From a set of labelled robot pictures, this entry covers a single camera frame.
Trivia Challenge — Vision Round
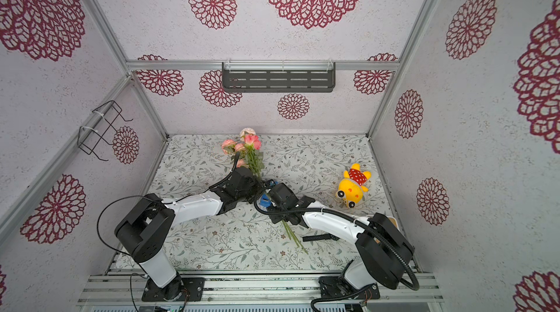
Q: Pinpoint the grey wall shelf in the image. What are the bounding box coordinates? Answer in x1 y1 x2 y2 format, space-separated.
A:
222 62 336 93

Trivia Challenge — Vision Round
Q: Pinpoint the blue tape dispenser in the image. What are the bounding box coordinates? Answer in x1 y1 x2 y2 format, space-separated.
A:
259 194 272 209

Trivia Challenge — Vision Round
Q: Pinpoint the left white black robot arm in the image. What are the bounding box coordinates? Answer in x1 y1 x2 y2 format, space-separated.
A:
115 167 262 290

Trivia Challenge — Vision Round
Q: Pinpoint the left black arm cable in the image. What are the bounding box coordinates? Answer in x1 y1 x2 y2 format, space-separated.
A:
95 152 242 312

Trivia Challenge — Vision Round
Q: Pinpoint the black wire wall rack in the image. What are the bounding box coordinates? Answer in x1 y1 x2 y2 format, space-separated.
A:
77 100 133 162

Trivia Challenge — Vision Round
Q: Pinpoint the yellow plush toy red hat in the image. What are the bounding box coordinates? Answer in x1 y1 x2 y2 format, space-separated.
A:
335 163 372 208

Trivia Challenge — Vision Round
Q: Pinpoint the right black corrugated cable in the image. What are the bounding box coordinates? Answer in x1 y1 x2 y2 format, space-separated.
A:
253 184 420 312

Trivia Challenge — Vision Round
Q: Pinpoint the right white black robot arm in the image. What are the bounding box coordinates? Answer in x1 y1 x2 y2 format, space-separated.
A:
258 181 419 291

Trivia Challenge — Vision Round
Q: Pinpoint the pink artificial flower bouquet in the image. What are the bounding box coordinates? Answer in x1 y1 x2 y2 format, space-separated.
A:
220 127 309 255

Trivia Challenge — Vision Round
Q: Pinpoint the black wristwatch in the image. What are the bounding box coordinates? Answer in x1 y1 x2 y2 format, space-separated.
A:
303 233 340 243

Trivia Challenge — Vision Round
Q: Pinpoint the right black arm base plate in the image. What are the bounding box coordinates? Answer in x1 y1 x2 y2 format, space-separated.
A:
319 276 381 302

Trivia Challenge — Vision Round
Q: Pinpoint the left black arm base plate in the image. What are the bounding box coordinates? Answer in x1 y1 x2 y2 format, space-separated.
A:
141 276 206 303

